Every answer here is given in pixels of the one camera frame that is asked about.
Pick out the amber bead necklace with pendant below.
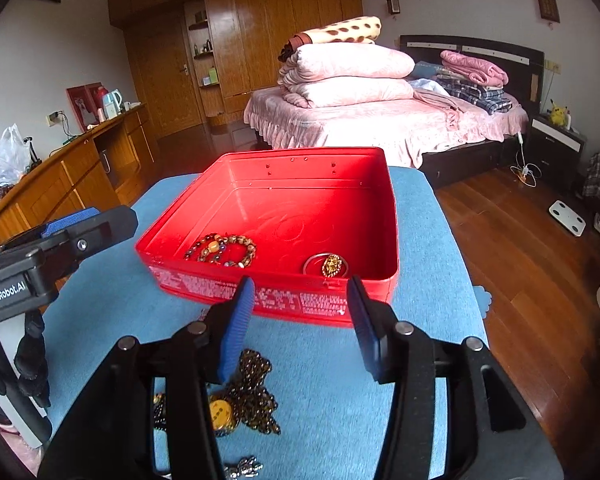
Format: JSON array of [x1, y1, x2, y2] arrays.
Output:
[[206, 348, 283, 438]]

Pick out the black bead bracelet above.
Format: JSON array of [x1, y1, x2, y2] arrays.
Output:
[[151, 391, 169, 432]]

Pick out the multicolour agate bead bracelet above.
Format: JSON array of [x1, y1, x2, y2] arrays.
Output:
[[183, 233, 251, 269]]

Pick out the silver bangle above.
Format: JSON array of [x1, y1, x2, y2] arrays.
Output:
[[301, 252, 349, 278]]

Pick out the wooden sideboard cabinet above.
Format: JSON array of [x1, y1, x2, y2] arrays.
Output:
[[0, 104, 162, 244]]

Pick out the white plastic bag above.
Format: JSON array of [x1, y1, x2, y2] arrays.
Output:
[[0, 124, 31, 186]]

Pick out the blue table cloth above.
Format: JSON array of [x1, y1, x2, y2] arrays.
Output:
[[43, 167, 486, 479]]

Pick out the gold pendant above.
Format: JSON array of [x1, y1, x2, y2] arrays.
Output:
[[321, 254, 343, 278]]

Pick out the red box on sideboard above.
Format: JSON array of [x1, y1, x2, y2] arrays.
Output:
[[66, 82, 105, 132]]

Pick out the white electric kettle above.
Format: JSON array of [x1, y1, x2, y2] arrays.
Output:
[[102, 89, 123, 119]]

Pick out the red metal tin box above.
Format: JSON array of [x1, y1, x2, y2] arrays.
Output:
[[135, 148, 399, 327]]

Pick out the white bathroom scale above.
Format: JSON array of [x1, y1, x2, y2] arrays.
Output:
[[548, 200, 586, 237]]

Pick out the bed with pink cover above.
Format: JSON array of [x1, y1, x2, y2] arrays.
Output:
[[244, 87, 529, 188]]

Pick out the wooden wardrobe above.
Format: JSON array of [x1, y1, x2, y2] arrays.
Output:
[[108, 0, 363, 136]]

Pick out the dark nightstand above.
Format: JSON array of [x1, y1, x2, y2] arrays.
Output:
[[526, 115, 586, 191]]

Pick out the folded plaid clothes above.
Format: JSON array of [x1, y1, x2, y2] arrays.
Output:
[[410, 62, 514, 115]]

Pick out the yellow pikachu plush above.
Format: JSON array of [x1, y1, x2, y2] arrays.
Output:
[[548, 101, 569, 129]]

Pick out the stack of pink quilts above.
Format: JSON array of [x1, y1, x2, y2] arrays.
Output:
[[277, 42, 415, 108]]

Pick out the folded pink clothes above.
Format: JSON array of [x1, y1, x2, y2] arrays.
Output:
[[440, 50, 509, 88]]

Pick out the dark wooden headboard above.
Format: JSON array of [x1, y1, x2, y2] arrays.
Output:
[[398, 34, 546, 116]]

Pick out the spotted rolled blanket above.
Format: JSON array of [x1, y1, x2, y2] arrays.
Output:
[[278, 16, 382, 63]]

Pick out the silver chain with charm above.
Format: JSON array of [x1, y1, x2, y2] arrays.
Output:
[[159, 455, 264, 480]]

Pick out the white charger cable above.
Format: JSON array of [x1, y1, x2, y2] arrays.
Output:
[[509, 131, 544, 189]]

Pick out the wall switch box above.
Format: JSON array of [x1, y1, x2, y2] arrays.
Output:
[[387, 0, 401, 16]]

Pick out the brown wall ornament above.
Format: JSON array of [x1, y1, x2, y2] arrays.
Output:
[[538, 0, 560, 23]]

